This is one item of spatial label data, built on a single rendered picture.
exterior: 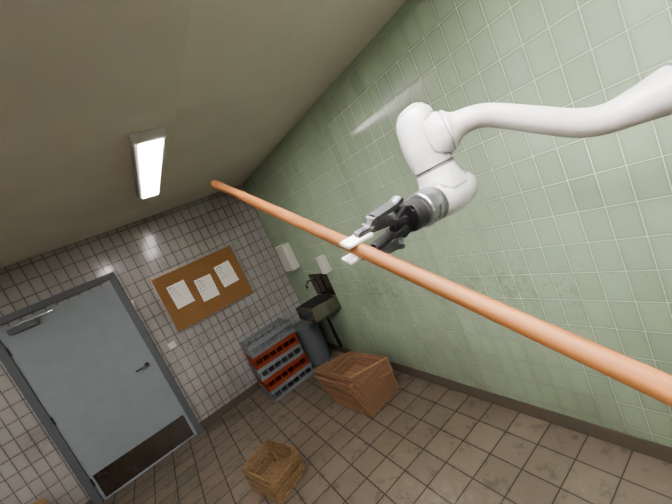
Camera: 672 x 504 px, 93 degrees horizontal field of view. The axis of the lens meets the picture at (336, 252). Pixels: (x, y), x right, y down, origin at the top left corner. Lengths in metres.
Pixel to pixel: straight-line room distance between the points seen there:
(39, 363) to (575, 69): 4.71
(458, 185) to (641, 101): 0.37
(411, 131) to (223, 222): 3.86
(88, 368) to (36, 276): 1.08
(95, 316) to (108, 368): 0.58
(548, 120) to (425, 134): 0.26
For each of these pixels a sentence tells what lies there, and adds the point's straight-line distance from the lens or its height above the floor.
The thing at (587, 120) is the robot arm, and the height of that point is 1.77.
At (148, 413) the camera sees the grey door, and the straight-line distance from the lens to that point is 4.55.
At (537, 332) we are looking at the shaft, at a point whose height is 1.57.
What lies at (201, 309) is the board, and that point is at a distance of 4.38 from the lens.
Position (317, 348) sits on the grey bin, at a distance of 4.31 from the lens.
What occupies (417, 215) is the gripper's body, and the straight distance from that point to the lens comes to 0.75.
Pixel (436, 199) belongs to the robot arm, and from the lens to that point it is 0.79.
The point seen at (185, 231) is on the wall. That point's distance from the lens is 4.42.
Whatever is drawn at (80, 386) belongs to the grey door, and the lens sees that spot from 4.48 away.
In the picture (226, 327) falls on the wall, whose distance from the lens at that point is 4.47.
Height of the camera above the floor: 1.83
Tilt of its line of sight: 8 degrees down
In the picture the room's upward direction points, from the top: 24 degrees counter-clockwise
